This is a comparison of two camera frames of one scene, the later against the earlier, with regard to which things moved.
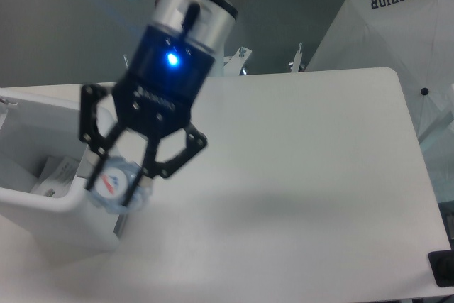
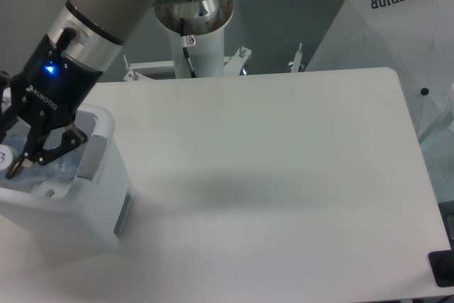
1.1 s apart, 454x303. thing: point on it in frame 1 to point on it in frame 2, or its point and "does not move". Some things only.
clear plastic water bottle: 118,185 to 61,169
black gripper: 166,72 to 48,91
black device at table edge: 442,264 does not move
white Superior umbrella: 406,24 does not move
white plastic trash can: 44,173 does not move
